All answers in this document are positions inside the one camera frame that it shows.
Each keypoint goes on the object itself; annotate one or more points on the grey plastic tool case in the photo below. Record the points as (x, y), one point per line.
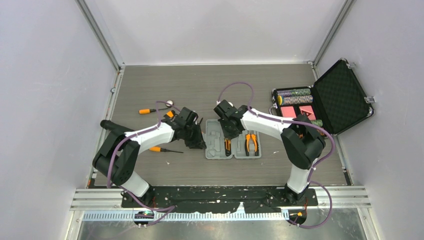
(215, 147)

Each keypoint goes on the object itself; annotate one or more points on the small round silver disc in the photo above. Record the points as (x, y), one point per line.
(169, 103)

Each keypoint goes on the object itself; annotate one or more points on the small orange screwdriver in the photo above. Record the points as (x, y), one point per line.
(150, 110)

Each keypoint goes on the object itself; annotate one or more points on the orange phillips screwdriver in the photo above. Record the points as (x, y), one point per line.
(160, 149)

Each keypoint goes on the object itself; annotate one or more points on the black aluminium poker chip case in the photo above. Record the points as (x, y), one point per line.
(337, 98)

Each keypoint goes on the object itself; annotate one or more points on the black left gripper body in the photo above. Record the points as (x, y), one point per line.
(189, 129)

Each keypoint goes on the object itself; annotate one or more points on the red card deck with triangle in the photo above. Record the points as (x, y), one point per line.
(307, 110)

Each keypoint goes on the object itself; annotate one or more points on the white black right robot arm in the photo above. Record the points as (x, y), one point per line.
(302, 141)

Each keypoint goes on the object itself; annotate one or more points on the orange utility knife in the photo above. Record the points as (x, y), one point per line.
(227, 147)

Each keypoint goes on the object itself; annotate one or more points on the red playing card deck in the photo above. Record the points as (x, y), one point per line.
(288, 112)

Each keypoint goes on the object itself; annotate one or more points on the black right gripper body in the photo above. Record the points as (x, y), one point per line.
(228, 132)

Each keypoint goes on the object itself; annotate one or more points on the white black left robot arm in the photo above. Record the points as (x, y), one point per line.
(118, 154)

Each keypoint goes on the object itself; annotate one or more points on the black orange-tipped tool handle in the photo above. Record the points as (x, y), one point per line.
(111, 126)

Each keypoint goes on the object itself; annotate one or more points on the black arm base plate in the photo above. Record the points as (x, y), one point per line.
(221, 199)

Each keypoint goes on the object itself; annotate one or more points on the orange black pliers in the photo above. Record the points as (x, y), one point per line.
(251, 144)

